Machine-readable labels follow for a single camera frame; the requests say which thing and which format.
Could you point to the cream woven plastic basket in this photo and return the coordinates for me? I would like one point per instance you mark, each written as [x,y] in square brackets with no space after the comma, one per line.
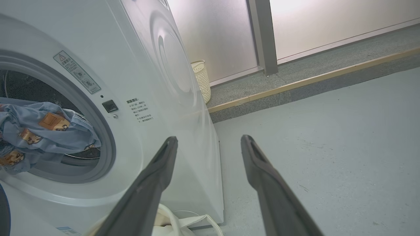
[202,82]

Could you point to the white washing machine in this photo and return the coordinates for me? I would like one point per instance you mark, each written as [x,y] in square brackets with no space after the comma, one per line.
[131,49]

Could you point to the light blue printed garment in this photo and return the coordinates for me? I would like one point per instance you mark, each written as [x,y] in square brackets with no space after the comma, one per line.
[36,131]

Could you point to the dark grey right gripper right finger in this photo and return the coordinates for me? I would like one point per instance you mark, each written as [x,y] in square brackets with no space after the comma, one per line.
[279,203]

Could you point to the stainless steel washing machine drum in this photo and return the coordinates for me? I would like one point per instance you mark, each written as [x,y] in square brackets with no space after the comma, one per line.
[32,88]

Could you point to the blue energy label sticker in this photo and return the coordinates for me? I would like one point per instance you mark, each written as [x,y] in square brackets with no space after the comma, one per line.
[69,231]

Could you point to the cream fabric laundry basket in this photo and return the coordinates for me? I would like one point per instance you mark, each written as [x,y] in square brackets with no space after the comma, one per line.
[170,223]

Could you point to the round dark glass washer door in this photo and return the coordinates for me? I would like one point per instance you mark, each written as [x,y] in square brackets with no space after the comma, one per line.
[3,213]

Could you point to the black door latch socket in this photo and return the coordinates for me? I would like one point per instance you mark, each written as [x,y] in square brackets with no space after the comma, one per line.
[110,106]

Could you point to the grey warning sticker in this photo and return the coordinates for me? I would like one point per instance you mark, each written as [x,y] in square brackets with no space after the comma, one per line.
[77,72]

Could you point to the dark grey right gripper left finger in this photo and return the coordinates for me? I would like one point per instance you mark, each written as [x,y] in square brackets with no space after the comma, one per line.
[137,203]

